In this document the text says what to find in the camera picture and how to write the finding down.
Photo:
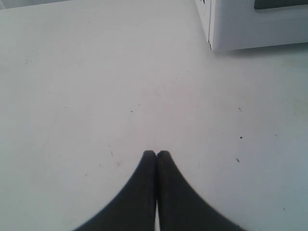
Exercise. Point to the white Midea microwave oven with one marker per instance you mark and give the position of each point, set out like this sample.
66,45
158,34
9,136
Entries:
243,24

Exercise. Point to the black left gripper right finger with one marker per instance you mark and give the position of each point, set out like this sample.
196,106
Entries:
180,208

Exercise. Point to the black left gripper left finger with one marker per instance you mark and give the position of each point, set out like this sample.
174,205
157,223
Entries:
134,207

